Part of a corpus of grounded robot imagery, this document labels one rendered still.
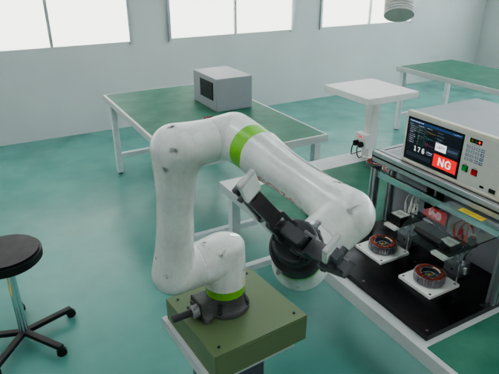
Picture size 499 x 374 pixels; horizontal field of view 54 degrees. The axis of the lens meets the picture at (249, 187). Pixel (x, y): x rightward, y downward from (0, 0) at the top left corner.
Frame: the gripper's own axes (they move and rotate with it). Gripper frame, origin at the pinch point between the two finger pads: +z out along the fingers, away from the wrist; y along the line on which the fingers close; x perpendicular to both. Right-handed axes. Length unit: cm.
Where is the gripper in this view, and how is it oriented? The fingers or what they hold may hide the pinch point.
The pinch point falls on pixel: (287, 211)
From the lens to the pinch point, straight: 61.3
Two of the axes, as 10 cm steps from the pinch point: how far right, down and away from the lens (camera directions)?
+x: -6.4, 7.5, -1.6
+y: 7.6, 5.7, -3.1
